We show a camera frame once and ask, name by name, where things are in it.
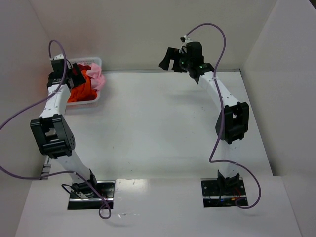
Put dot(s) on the grey metal bracket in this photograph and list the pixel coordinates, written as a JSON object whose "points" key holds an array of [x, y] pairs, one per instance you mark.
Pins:
{"points": [[46, 166]]}

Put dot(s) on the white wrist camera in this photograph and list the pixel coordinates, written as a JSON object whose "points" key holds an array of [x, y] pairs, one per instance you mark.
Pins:
{"points": [[185, 40], [57, 57]]}

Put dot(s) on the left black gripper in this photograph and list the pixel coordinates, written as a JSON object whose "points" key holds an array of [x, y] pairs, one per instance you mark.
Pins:
{"points": [[77, 77]]}

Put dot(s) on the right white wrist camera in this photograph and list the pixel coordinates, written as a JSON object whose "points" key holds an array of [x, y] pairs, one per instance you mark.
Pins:
{"points": [[185, 40]]}

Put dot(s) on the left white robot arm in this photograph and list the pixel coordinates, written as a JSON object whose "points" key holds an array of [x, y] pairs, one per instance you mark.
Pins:
{"points": [[52, 134]]}

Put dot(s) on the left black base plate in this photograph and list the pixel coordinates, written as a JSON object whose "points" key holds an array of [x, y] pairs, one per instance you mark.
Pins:
{"points": [[83, 198]]}

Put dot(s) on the pink t shirt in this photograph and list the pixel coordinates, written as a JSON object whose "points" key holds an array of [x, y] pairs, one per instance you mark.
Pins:
{"points": [[96, 77]]}

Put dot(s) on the dark red t shirt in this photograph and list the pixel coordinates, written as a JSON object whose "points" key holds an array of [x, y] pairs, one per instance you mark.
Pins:
{"points": [[83, 67]]}

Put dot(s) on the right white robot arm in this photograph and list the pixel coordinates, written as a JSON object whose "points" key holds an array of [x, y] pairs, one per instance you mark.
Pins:
{"points": [[233, 119]]}

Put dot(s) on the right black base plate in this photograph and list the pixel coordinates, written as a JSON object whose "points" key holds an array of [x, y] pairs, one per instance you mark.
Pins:
{"points": [[213, 196]]}

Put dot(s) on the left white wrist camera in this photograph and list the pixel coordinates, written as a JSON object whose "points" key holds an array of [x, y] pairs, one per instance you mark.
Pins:
{"points": [[57, 57]]}

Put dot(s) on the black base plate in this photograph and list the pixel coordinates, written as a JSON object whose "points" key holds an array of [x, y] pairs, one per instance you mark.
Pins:
{"points": [[83, 198], [213, 196]]}

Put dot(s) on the white plastic basket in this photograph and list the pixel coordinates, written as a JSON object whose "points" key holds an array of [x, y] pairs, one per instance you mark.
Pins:
{"points": [[86, 61]]}

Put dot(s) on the orange t shirt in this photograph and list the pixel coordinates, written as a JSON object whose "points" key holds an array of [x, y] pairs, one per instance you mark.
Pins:
{"points": [[83, 92]]}

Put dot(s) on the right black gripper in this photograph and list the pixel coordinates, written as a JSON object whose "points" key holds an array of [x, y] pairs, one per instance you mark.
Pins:
{"points": [[174, 60]]}

